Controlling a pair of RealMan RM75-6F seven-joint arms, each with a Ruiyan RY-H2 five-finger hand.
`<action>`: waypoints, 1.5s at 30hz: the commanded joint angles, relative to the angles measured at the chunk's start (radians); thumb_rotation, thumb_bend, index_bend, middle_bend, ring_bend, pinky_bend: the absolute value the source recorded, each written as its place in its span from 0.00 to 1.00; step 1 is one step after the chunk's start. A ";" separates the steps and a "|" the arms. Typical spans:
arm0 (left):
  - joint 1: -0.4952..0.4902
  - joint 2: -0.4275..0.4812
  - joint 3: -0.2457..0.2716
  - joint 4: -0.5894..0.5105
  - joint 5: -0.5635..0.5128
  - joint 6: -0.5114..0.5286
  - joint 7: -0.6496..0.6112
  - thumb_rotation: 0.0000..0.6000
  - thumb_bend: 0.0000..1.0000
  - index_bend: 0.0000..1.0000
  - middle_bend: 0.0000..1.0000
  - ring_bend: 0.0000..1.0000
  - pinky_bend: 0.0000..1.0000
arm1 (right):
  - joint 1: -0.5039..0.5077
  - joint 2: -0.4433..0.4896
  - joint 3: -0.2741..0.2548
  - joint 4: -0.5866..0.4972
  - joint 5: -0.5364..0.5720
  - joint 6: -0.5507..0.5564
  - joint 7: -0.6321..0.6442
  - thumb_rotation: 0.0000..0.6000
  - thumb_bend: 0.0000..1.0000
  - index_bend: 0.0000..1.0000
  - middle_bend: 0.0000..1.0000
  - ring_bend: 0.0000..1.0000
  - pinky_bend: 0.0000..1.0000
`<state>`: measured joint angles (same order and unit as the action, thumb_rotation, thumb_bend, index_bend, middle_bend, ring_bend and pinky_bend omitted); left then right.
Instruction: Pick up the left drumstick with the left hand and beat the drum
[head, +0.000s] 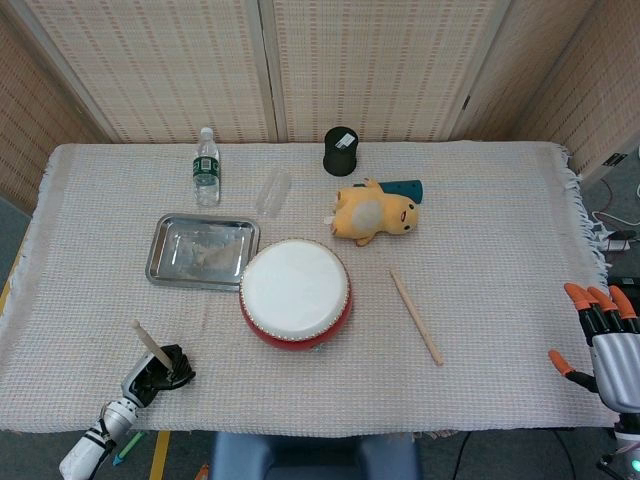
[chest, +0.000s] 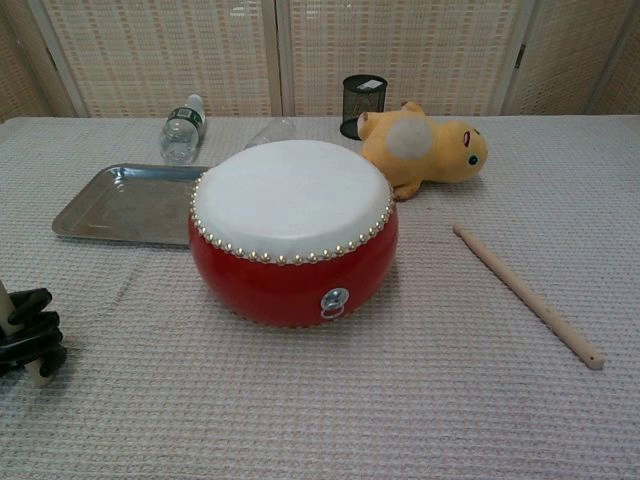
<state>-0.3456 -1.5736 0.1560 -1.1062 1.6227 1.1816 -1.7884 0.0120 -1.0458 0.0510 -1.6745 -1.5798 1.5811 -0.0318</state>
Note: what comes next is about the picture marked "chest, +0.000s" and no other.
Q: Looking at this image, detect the rectangular steel tray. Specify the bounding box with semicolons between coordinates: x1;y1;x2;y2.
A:
51;163;214;249

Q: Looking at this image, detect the yellow plush toy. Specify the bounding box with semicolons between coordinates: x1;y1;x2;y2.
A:
356;100;489;202

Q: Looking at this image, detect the red drum white skin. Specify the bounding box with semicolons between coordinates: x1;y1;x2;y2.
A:
187;139;400;331

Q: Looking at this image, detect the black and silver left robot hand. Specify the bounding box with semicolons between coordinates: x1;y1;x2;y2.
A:
0;287;68;380

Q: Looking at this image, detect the white woven tablecloth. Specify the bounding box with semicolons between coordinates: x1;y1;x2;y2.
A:
0;114;640;480

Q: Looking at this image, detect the bamboo folding screen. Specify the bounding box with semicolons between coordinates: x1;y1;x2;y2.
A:
0;0;640;124

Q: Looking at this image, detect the clear water bottle green label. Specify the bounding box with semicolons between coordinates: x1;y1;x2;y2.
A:
158;93;207;165

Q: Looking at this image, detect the clear plastic cup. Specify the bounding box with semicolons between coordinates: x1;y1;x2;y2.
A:
243;118;297;150

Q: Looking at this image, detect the wooden drumstick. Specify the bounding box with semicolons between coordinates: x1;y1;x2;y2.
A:
452;223;606;371
0;279;55;389

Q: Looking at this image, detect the black mesh pen holder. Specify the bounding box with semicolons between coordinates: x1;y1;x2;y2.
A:
339;74;385;140

